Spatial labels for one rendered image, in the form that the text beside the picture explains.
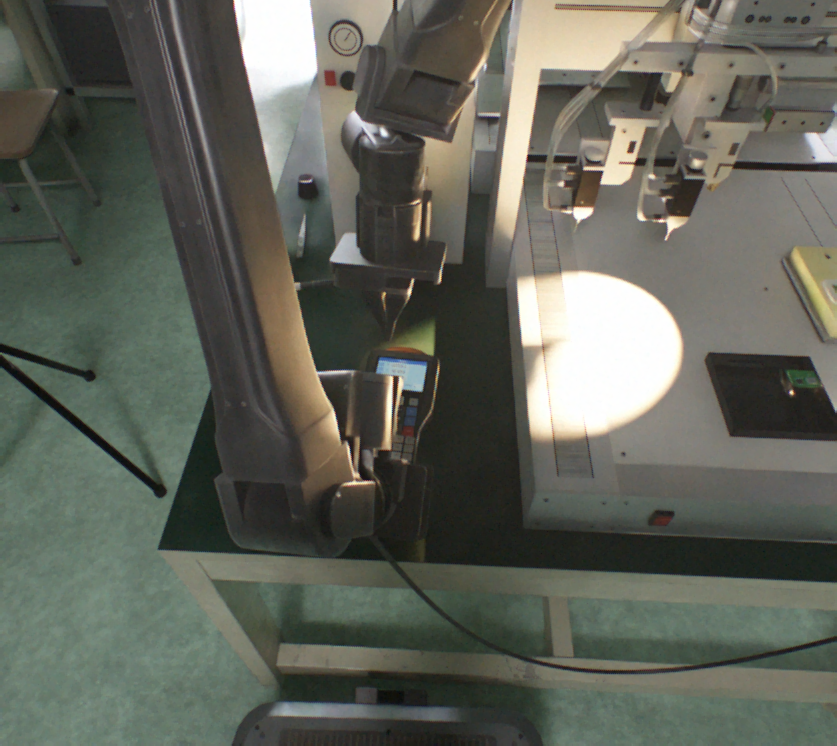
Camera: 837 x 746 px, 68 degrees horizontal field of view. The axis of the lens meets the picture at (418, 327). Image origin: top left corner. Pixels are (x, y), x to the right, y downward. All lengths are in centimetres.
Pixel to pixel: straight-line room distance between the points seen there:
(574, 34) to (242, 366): 59
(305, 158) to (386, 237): 82
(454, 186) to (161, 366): 128
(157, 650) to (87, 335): 102
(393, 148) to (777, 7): 40
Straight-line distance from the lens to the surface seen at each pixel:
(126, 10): 38
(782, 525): 86
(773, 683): 152
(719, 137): 79
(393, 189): 53
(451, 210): 101
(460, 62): 50
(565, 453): 74
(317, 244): 113
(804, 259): 104
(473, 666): 137
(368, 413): 47
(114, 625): 168
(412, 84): 51
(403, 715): 124
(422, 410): 70
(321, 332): 98
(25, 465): 198
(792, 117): 80
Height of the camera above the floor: 148
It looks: 48 degrees down
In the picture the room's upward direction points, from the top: 1 degrees clockwise
